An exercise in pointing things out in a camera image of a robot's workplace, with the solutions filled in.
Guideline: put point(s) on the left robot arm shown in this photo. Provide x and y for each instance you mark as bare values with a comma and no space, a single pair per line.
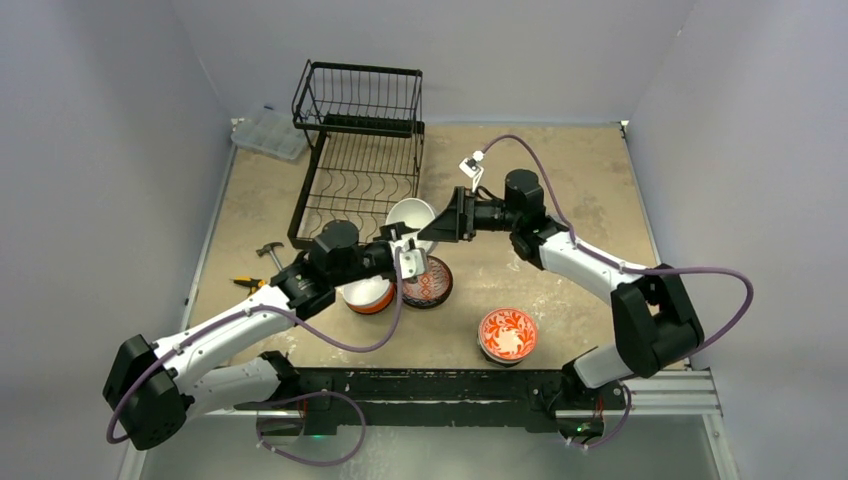
154,388

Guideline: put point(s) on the yellow handled pliers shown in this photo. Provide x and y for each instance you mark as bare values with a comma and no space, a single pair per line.
250,283

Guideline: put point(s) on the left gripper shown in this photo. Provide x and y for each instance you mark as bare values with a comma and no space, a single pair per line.
388,235

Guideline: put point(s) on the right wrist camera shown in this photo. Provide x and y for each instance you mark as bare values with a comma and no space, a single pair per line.
472,167

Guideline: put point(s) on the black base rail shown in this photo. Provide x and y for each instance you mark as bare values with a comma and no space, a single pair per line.
537,401

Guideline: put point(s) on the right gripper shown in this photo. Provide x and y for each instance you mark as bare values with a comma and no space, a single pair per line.
467,214

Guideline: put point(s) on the orange white bowl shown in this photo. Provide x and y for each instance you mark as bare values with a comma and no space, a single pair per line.
369,296

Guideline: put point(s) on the aluminium frame rail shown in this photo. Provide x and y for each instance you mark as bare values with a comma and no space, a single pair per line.
668,393

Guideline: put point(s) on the red patterned black bowl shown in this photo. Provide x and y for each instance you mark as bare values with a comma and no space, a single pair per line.
432,288

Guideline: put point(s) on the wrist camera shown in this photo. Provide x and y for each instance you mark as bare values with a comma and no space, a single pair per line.
472,167
412,262

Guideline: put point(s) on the white ribbed bowl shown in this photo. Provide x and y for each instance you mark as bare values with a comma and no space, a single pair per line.
416,214

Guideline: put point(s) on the small hammer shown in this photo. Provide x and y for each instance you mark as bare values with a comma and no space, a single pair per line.
269,249

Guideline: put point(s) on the black wire dish rack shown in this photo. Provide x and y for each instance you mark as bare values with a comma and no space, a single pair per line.
366,135

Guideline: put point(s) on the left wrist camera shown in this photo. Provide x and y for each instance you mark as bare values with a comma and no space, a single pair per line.
412,262

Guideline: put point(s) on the red floral bowl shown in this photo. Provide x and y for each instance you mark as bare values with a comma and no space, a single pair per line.
507,336

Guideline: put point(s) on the clear plastic organizer box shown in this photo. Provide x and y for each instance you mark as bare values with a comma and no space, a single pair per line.
269,132

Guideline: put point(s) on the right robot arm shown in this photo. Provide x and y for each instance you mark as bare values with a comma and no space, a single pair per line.
654,321

